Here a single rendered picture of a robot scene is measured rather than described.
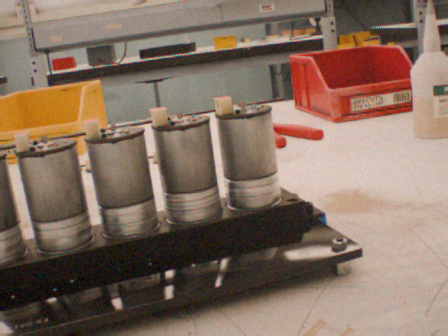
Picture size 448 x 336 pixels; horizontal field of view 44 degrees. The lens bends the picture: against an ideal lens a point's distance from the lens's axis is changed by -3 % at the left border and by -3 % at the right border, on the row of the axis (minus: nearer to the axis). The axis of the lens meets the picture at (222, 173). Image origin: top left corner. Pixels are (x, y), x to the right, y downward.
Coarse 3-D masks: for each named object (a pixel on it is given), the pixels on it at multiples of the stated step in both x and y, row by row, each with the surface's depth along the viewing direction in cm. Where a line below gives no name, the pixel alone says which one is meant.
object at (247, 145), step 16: (224, 128) 24; (240, 128) 23; (256, 128) 23; (272, 128) 24; (224, 144) 24; (240, 144) 24; (256, 144) 24; (272, 144) 24; (224, 160) 24; (240, 160) 24; (256, 160) 24; (272, 160) 24; (224, 176) 25; (240, 176) 24; (256, 176) 24; (272, 176) 24; (240, 192) 24; (256, 192) 24; (272, 192) 24; (240, 208) 24; (256, 208) 24
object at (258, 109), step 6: (252, 108) 24; (258, 108) 24; (264, 108) 24; (270, 108) 24; (216, 114) 24; (228, 114) 24; (234, 114) 23; (240, 114) 23; (246, 114) 23; (252, 114) 23; (258, 114) 23
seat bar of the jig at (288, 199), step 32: (288, 192) 26; (96, 224) 25; (160, 224) 24; (192, 224) 23; (224, 224) 24; (256, 224) 24; (288, 224) 24; (32, 256) 22; (64, 256) 22; (96, 256) 22; (128, 256) 23; (160, 256) 23; (0, 288) 21
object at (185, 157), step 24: (168, 144) 23; (192, 144) 23; (168, 168) 23; (192, 168) 23; (168, 192) 23; (192, 192) 23; (216, 192) 24; (168, 216) 24; (192, 216) 23; (216, 216) 24
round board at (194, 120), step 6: (168, 120) 24; (174, 120) 23; (192, 120) 23; (198, 120) 23; (204, 120) 23; (156, 126) 23; (162, 126) 23; (168, 126) 23; (174, 126) 22; (180, 126) 22; (186, 126) 22; (192, 126) 22
